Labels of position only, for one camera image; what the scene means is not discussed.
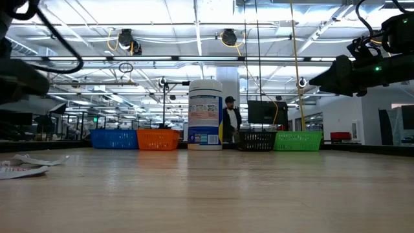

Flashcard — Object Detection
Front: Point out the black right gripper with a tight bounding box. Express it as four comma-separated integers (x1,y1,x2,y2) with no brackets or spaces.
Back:
308,54,385,98

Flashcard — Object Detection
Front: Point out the orange plastic basket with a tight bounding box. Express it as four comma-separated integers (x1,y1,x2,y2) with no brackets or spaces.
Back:
136,129,180,151

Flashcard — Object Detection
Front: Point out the black background screen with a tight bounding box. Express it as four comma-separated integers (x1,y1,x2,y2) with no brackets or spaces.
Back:
400,105,414,131

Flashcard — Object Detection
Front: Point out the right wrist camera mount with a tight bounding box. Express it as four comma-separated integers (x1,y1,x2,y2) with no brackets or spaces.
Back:
346,36,384,67

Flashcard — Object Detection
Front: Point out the black plastic basket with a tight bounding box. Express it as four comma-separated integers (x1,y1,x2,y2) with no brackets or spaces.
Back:
237,130,278,152

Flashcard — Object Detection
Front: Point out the white disinfecting wipes canister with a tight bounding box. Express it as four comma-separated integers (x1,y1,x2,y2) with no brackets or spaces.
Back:
187,79,224,151

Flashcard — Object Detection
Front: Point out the black ceiling cord reel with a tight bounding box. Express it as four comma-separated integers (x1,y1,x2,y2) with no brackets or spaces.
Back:
221,28,239,47
117,28,143,56

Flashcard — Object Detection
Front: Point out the green plastic basket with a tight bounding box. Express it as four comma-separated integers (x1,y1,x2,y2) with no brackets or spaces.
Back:
273,131,323,152

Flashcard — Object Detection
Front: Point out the black hanging cable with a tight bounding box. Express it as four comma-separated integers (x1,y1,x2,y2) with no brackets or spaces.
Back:
254,0,263,102
243,0,249,102

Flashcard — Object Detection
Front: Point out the black stand with boom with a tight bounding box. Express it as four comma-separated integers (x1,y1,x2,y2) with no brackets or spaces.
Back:
157,76,192,129

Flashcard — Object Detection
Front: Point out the blue plastic basket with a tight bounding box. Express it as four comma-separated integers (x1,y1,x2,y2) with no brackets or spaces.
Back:
89,129,139,150

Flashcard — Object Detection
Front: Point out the black monitor on cart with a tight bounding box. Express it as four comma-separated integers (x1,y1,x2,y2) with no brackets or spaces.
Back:
247,100,289,126

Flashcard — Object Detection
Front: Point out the yellow hanging cable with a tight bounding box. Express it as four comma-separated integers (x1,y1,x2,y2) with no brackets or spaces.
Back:
290,2,307,132

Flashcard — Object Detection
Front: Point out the yellow cord at monitor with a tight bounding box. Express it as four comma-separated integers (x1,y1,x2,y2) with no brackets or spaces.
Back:
237,45,279,126

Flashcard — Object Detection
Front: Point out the person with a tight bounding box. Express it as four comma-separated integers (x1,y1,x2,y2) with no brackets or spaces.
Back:
222,95,243,144

